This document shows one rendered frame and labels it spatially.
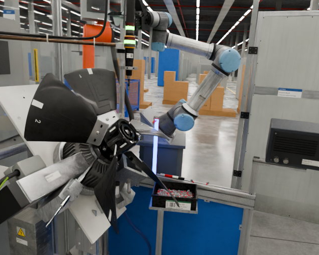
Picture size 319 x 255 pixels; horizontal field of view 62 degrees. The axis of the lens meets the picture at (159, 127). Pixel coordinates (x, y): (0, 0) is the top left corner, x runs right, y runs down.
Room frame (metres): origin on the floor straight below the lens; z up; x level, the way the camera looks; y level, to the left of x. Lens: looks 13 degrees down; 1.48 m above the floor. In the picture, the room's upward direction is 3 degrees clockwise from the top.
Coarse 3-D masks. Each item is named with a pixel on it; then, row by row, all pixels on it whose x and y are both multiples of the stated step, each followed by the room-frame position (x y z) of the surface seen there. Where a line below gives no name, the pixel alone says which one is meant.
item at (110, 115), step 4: (108, 112) 1.07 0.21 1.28; (112, 112) 1.07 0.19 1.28; (100, 116) 1.06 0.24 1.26; (104, 116) 1.06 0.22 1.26; (108, 116) 1.06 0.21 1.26; (112, 116) 1.06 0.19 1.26; (116, 116) 1.06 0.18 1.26; (100, 120) 1.04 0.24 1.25; (104, 120) 1.05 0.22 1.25; (108, 120) 1.05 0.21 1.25; (112, 120) 1.05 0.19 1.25
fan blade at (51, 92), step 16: (48, 80) 0.84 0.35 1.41; (48, 96) 0.82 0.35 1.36; (64, 96) 0.86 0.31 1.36; (32, 112) 0.77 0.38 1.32; (48, 112) 0.81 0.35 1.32; (64, 112) 0.85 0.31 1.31; (80, 112) 0.89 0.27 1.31; (32, 128) 0.76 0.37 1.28; (48, 128) 0.80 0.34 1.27; (64, 128) 0.84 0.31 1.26; (80, 128) 0.89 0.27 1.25
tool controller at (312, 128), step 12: (276, 120) 1.24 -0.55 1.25; (288, 120) 1.23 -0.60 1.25; (276, 132) 1.16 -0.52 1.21; (288, 132) 1.15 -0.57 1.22; (300, 132) 1.13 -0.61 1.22; (312, 132) 1.12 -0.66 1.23; (276, 144) 1.18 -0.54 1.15; (288, 144) 1.16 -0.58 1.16; (300, 144) 1.14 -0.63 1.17; (312, 144) 1.12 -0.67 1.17; (276, 156) 1.18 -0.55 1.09; (288, 156) 1.17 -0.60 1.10; (300, 156) 1.15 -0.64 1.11; (312, 156) 1.13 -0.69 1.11; (312, 168) 1.15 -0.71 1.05
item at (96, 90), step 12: (72, 72) 1.13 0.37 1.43; (84, 72) 1.16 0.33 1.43; (96, 72) 1.18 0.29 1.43; (108, 72) 1.21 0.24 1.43; (72, 84) 1.10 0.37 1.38; (84, 84) 1.12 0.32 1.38; (96, 84) 1.13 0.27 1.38; (108, 84) 1.16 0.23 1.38; (84, 96) 1.09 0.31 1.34; (96, 96) 1.10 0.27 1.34; (108, 96) 1.11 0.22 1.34; (96, 108) 1.07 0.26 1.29; (108, 108) 1.07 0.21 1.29
